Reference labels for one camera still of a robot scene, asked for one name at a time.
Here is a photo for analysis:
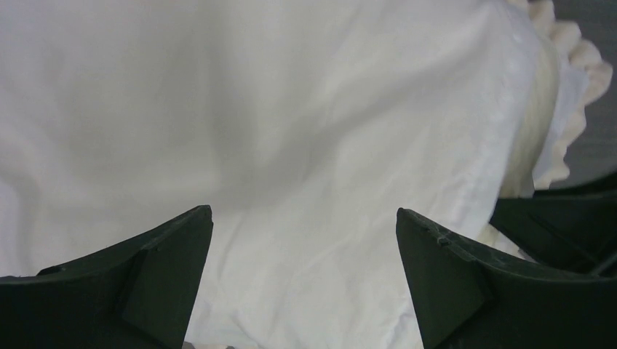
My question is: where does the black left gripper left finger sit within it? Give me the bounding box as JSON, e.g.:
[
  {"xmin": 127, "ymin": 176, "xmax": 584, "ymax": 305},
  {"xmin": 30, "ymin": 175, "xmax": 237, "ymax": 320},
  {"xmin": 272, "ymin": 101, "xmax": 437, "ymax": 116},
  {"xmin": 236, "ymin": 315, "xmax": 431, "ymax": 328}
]
[{"xmin": 1, "ymin": 205, "xmax": 213, "ymax": 348}]

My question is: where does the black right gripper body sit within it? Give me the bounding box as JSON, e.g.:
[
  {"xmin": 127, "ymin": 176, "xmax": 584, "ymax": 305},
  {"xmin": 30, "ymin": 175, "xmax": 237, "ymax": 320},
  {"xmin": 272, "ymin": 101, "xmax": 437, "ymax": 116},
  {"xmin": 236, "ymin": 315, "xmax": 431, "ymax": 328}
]
[{"xmin": 490, "ymin": 173, "xmax": 616, "ymax": 276}]

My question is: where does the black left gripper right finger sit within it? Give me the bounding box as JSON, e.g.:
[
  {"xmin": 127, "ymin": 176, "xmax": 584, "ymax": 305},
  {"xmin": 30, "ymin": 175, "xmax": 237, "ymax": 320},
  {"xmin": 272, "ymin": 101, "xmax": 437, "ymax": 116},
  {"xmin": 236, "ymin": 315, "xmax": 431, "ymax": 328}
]
[{"xmin": 396, "ymin": 208, "xmax": 616, "ymax": 348}]

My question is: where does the grey pillowcase with cream frill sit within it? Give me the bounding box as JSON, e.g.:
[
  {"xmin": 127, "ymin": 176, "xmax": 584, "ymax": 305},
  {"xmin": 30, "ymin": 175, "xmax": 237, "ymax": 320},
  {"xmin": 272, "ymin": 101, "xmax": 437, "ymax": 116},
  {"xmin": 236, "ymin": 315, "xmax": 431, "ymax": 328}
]
[{"xmin": 449, "ymin": 1, "xmax": 613, "ymax": 249}]

